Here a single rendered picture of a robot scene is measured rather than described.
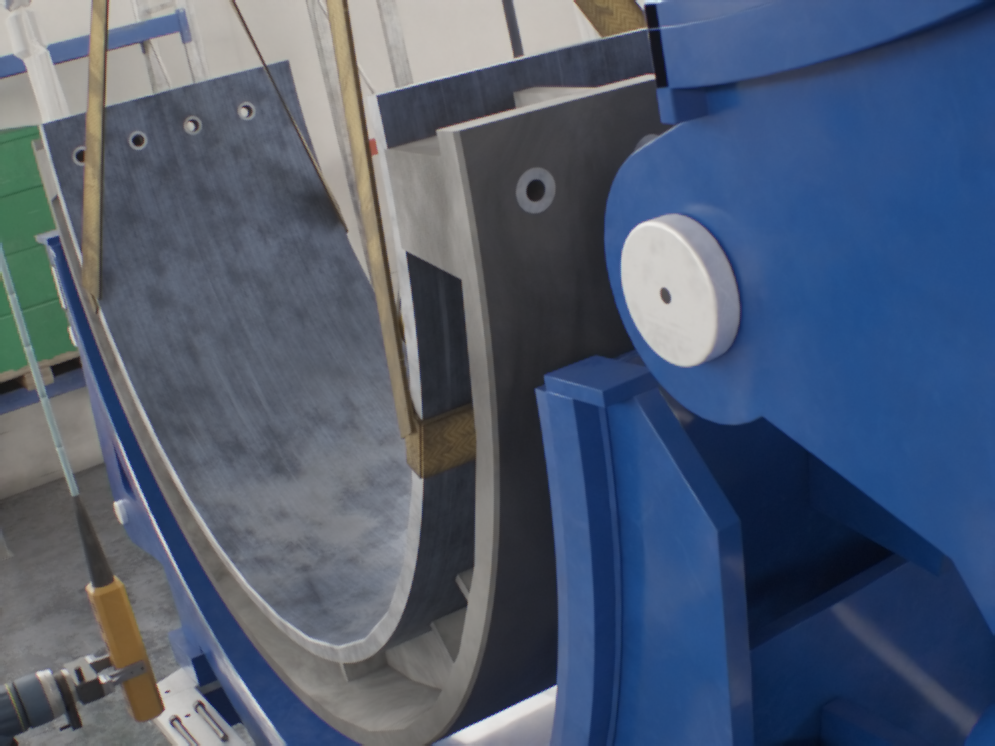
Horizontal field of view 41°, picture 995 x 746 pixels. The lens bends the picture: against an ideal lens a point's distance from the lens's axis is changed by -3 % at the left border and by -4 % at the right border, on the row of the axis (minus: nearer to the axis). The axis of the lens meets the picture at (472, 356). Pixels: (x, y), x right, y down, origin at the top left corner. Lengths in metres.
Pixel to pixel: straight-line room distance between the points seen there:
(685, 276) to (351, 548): 1.84
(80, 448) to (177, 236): 5.81
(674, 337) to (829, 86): 0.30
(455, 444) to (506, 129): 0.47
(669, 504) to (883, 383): 0.36
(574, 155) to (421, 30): 8.49
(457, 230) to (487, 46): 8.76
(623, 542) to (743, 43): 0.63
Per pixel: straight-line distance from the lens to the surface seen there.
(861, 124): 1.00
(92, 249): 3.36
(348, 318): 3.46
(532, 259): 1.43
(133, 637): 2.92
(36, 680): 2.92
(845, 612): 1.64
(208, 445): 3.22
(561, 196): 1.44
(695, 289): 1.15
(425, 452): 1.68
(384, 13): 8.26
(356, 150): 1.78
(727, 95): 1.10
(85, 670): 2.95
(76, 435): 9.20
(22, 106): 8.95
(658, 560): 1.41
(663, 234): 1.17
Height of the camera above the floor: 2.52
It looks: 15 degrees down
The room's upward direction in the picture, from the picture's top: 12 degrees counter-clockwise
